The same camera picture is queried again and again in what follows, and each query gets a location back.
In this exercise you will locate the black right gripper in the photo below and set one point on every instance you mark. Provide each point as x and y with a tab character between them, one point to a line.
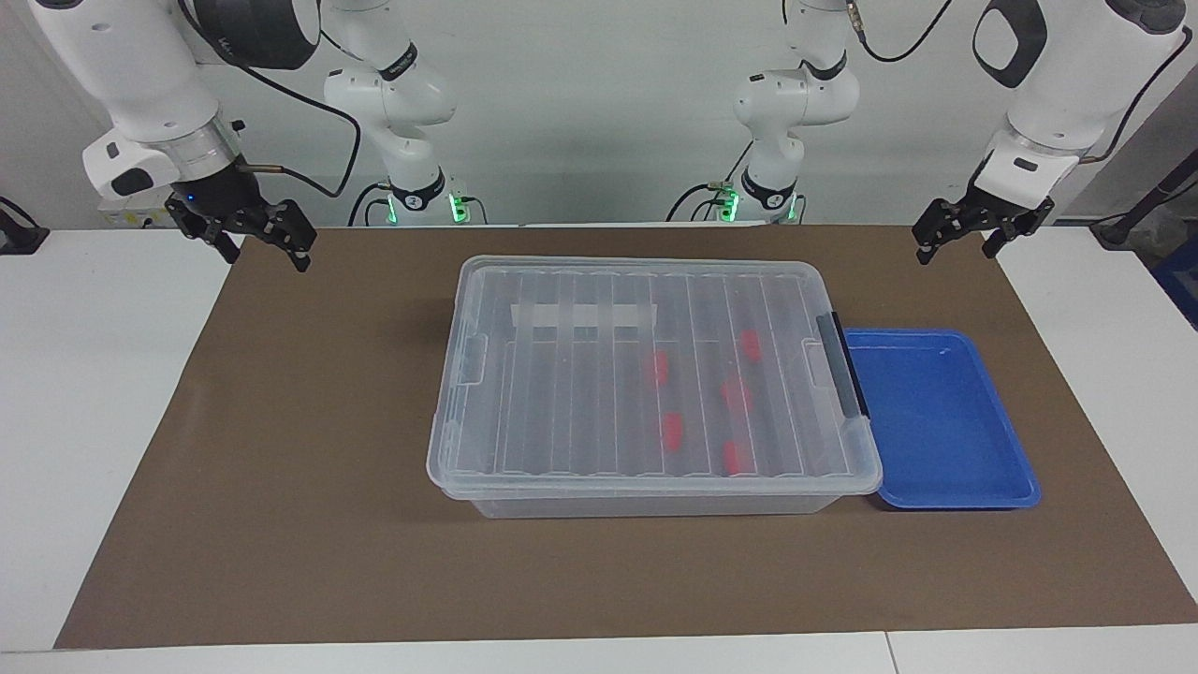
220	197

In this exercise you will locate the blue crate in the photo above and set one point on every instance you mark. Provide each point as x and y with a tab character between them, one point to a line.
1181	281

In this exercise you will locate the clear plastic storage box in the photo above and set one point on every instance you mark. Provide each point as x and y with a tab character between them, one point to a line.
655	506

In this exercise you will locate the clear ribbed plastic lid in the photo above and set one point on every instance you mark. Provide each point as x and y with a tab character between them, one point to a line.
562	393

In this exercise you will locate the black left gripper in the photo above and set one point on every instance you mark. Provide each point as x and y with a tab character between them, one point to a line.
1001	213

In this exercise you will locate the red toy block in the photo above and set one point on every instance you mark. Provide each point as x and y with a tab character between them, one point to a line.
658	369
737	395
671	433
749	344
736	458

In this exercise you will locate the black tripod stand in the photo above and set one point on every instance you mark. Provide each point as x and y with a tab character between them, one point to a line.
1114	229

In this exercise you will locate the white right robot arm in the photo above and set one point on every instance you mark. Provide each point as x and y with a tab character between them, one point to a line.
140	65

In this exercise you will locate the blue plastic tray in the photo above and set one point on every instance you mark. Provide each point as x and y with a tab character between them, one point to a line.
936	421

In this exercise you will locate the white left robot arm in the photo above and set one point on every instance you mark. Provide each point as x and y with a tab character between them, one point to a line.
1058	84

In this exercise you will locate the brown table mat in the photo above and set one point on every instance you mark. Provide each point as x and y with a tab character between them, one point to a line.
281	562

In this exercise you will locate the black clamp stand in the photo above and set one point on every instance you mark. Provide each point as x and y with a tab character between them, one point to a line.
19	239

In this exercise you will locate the dark grey box latch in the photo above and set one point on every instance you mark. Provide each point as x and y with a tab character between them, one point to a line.
840	365

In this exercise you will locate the white power strip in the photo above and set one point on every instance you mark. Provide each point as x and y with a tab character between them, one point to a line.
126	217

